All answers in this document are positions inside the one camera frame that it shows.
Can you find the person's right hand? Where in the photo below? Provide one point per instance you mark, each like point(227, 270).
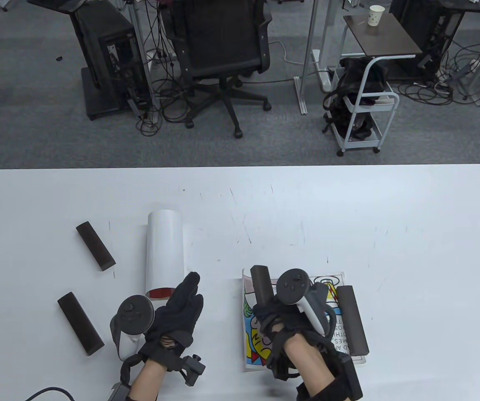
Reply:
point(273, 319)

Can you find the person's left hand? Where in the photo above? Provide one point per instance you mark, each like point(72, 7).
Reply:
point(177, 317)

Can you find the cartoon pink character poster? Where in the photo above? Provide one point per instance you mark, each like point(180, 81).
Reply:
point(253, 346)

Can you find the dark brown bar paperweight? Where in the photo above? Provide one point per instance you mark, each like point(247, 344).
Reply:
point(261, 280)
point(80, 323)
point(95, 246)
point(353, 321)

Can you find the rainbow striped poster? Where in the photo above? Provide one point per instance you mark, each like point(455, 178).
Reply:
point(164, 250)

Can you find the grey and white controller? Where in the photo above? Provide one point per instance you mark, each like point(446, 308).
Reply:
point(133, 311)
point(292, 286)

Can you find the black labelled wrist box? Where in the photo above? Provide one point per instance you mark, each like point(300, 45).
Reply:
point(119, 392)

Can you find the white rolling cart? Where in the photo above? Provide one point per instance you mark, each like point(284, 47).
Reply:
point(391, 108)

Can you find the black bag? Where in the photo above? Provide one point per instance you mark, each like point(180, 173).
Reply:
point(351, 71)

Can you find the white desk leg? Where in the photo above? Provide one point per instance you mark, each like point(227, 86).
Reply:
point(308, 50)
point(328, 25)

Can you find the grey desk leg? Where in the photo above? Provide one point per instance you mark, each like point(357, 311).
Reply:
point(139, 41)

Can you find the black office chair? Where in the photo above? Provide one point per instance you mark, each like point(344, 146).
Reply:
point(219, 41)

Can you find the black computer tower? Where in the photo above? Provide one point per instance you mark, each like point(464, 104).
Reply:
point(93, 50)
point(415, 16)

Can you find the brown side table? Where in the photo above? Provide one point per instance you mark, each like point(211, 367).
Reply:
point(382, 39)

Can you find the white paper cup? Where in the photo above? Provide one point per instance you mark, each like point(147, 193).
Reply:
point(376, 16)

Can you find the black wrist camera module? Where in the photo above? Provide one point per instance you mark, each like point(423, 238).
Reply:
point(190, 369)
point(351, 376)

